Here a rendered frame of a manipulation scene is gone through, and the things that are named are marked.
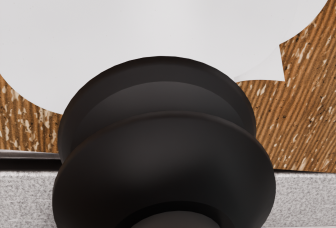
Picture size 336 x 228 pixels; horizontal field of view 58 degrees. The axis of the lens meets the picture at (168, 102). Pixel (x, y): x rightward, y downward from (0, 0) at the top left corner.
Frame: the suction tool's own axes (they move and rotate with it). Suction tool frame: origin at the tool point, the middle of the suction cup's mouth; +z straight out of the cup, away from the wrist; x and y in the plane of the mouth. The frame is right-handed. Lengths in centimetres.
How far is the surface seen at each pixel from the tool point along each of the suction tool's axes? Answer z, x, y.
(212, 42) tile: 8.9, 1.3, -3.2
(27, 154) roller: 15.3, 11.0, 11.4
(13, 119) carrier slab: 13.6, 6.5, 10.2
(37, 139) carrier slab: 13.6, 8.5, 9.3
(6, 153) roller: 15.2, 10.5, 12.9
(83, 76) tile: 8.9, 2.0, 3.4
